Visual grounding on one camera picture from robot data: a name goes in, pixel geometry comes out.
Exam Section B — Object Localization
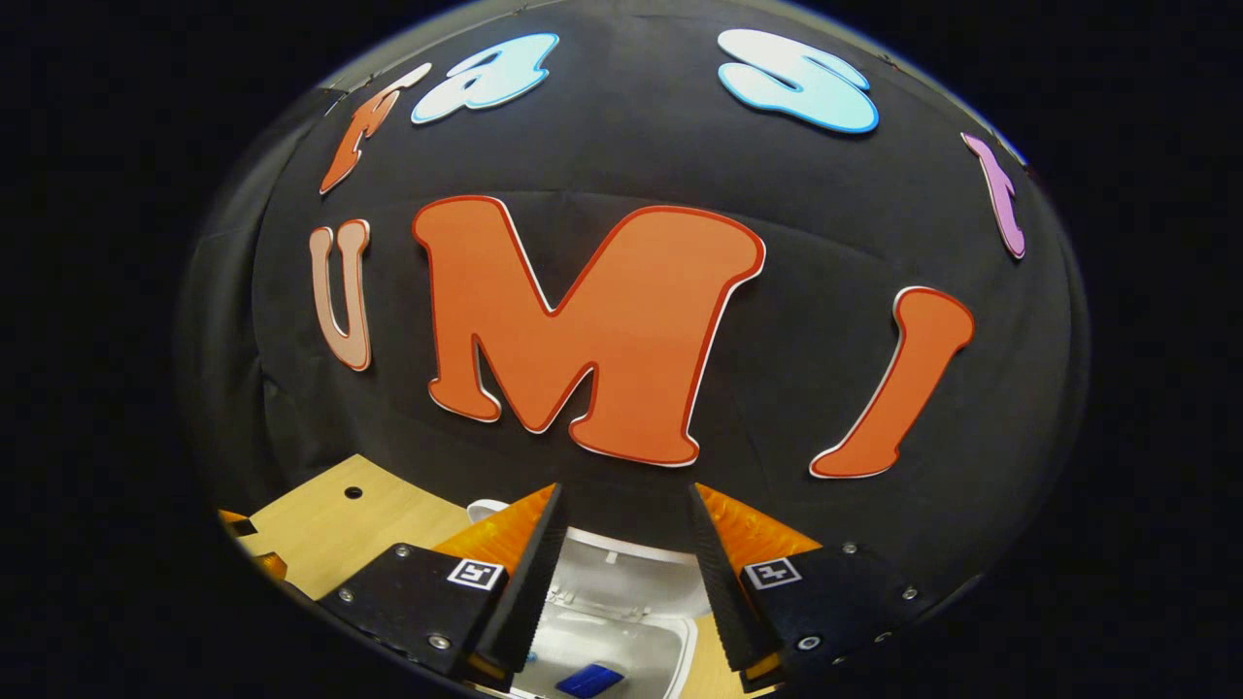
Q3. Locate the silver blue pop can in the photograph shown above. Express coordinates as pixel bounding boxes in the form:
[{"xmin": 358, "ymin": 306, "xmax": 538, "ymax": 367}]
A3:
[{"xmin": 554, "ymin": 663, "xmax": 625, "ymax": 699}]

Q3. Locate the white desktop garbage bin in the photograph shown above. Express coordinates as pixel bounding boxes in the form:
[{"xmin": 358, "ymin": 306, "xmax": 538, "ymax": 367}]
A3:
[{"xmin": 466, "ymin": 499, "xmax": 724, "ymax": 699}]

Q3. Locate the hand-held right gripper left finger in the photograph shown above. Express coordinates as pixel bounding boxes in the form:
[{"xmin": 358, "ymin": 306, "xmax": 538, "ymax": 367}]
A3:
[{"xmin": 318, "ymin": 482, "xmax": 570, "ymax": 693}]

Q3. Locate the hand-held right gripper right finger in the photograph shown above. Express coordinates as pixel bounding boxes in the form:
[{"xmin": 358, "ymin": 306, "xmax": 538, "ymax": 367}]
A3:
[{"xmin": 688, "ymin": 482, "xmax": 925, "ymax": 693}]

